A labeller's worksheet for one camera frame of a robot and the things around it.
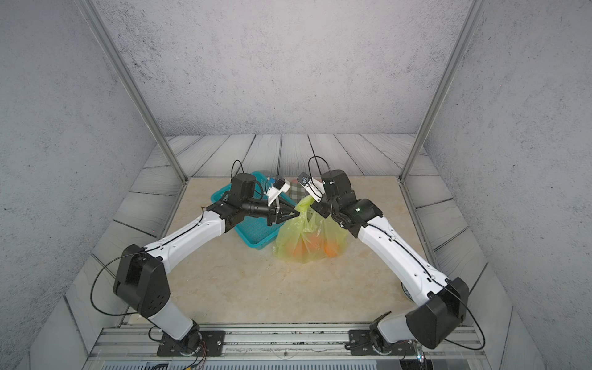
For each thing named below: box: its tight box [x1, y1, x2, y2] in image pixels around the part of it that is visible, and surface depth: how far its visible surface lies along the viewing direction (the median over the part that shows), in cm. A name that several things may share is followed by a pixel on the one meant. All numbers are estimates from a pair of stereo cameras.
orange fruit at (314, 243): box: [306, 233, 324, 253], surface depth 84 cm
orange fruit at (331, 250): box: [323, 245, 338, 258], surface depth 88 cm
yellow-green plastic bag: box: [273, 195, 349, 264], surface depth 83 cm
